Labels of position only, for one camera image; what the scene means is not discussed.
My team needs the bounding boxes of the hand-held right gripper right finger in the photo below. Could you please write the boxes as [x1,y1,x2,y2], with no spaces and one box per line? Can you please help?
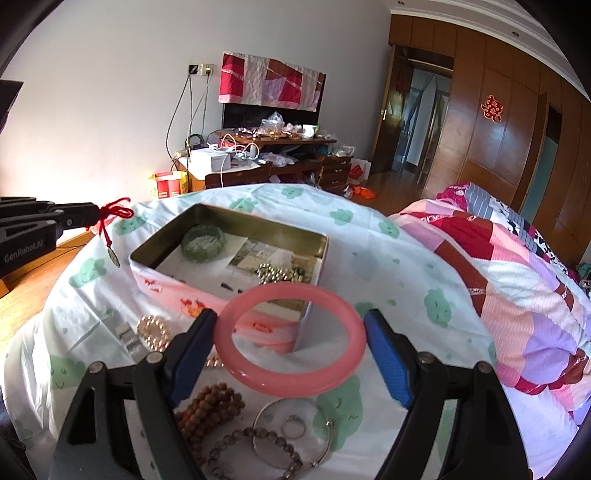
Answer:
[363,308,536,480]

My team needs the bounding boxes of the thin silver bangle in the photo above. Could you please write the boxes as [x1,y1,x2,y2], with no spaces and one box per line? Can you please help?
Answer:
[252,398,335,468]

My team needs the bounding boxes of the rectangular tin box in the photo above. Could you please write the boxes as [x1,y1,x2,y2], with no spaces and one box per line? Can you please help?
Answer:
[128,203,329,355]

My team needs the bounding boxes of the red paper cutout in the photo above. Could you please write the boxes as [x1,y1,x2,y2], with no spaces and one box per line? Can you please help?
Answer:
[480,95,503,123]

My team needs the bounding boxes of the pink red patchwork quilt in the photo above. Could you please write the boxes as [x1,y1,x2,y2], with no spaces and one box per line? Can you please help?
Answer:
[388,182,591,430]

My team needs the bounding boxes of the black television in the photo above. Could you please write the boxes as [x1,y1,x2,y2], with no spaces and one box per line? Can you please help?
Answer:
[222,102,320,136]

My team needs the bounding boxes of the wooden wardrobe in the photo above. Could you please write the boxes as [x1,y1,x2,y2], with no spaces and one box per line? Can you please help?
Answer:
[388,13,591,261]

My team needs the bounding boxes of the grey hanging cables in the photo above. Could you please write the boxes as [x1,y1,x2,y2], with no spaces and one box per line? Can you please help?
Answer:
[165,73,209,160]

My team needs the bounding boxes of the printed paper sheets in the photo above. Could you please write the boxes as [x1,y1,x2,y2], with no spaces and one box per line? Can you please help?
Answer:
[228,237,321,283]

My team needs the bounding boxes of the red yellow carton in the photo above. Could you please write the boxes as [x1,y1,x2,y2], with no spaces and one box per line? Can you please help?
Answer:
[148,170,189,199]

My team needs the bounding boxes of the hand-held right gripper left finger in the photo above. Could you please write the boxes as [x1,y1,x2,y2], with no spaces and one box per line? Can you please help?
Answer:
[48,308,219,480]

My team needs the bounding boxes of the white cardboard box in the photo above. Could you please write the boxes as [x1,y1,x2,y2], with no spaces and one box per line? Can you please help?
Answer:
[189,150,232,175]

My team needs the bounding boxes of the clear plastic bag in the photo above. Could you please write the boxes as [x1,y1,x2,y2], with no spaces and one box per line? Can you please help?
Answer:
[260,111,285,134]

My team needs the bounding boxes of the red pink patchwork cloth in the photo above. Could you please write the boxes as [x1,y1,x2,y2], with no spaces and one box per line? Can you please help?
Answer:
[218,52,327,113]

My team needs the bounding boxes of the green jade bangle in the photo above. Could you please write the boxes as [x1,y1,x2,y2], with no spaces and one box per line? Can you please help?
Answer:
[181,224,227,263]

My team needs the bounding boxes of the red string pendant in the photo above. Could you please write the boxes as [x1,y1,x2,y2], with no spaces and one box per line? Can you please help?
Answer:
[88,198,134,269]

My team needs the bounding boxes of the silver ring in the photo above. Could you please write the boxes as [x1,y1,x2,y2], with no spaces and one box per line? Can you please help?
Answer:
[281,414,307,439]

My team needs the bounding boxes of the brown wooden bead string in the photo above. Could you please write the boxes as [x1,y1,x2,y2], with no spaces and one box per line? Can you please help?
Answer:
[175,383,246,468]

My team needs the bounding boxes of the pink jade bangle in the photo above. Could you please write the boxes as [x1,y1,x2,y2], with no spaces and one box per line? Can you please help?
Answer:
[213,284,369,398]

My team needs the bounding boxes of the gold bead bracelet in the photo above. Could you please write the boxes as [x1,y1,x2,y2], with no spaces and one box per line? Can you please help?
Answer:
[255,262,309,285]

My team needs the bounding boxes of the wooden door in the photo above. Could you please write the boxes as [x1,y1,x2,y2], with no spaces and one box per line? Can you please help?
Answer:
[369,46,413,174]

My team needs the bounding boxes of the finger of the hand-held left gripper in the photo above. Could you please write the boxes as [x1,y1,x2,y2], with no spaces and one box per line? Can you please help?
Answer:
[0,197,100,217]
[0,215,100,241]

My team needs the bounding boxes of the wooden television cabinet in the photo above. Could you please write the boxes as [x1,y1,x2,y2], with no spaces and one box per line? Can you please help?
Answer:
[177,133,357,195]

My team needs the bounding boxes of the grey bead bracelet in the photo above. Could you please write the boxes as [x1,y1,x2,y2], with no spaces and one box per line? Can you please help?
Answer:
[205,426,304,480]

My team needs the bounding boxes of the pearl bracelet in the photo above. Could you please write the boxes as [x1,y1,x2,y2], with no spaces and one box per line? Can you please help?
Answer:
[137,314,172,352]

